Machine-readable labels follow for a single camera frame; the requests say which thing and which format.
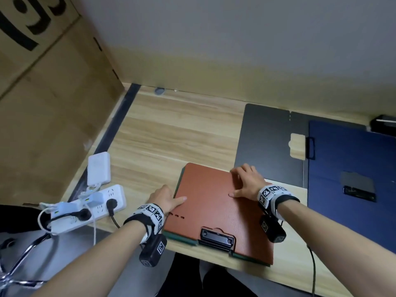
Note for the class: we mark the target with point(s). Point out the person's right hand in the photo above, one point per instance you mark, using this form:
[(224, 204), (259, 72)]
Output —
[(252, 182)]

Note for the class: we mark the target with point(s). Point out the person's left hand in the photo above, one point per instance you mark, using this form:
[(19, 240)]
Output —
[(164, 199)]

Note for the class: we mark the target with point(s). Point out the black folder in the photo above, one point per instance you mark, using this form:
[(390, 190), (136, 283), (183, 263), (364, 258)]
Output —
[(266, 142)]

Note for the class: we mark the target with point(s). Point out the green folder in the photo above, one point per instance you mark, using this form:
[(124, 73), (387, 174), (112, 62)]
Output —
[(182, 240)]

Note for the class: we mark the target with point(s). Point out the orange folder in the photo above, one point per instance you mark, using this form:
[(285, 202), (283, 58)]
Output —
[(210, 207)]

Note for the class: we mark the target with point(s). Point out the blue folder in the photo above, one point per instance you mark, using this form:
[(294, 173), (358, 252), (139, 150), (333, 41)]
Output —
[(334, 219)]

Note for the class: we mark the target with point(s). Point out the person's left forearm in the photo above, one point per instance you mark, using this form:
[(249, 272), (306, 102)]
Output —
[(92, 262)]

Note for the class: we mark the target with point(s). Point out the person's right forearm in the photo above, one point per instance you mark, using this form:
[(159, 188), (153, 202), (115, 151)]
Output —
[(340, 238)]

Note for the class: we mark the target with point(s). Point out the person's legs in black trousers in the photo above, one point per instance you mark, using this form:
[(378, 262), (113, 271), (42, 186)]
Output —
[(182, 281)]

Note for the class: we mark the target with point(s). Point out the white power strip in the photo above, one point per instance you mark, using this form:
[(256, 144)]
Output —
[(119, 194)]

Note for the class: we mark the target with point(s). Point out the black power plug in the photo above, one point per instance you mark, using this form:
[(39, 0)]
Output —
[(83, 214), (112, 204)]

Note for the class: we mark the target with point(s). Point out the white power bank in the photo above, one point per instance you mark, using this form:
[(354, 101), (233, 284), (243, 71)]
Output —
[(99, 168)]

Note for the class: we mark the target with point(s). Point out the black desk edge strip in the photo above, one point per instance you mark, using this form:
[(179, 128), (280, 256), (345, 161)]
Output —
[(123, 114)]

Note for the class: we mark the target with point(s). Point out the grey round desk grommet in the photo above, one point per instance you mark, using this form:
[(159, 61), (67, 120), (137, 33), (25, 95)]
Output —
[(159, 91)]

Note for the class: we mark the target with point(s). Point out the large printed cardboard box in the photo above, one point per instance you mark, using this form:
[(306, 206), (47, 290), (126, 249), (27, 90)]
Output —
[(46, 120)]

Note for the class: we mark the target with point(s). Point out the black box with white stripe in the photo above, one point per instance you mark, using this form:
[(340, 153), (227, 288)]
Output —
[(385, 128)]

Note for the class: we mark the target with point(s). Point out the black chair with chrome base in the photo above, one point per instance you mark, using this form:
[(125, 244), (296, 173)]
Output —
[(15, 216)]

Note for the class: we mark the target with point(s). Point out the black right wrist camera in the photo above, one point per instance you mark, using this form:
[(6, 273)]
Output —
[(272, 230)]

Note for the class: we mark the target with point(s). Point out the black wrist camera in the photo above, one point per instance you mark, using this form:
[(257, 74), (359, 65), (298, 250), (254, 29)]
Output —
[(272, 230), (153, 250)]

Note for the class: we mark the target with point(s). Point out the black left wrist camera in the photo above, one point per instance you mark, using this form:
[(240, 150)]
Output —
[(153, 250)]

